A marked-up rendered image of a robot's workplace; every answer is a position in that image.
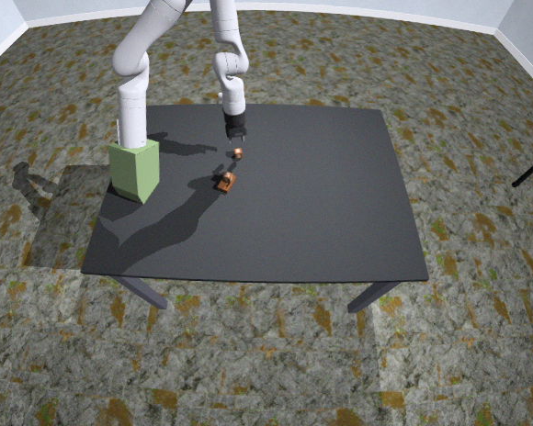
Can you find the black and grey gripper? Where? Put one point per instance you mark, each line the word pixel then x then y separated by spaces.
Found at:
pixel 234 117

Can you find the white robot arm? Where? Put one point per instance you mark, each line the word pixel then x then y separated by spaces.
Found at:
pixel 130 58

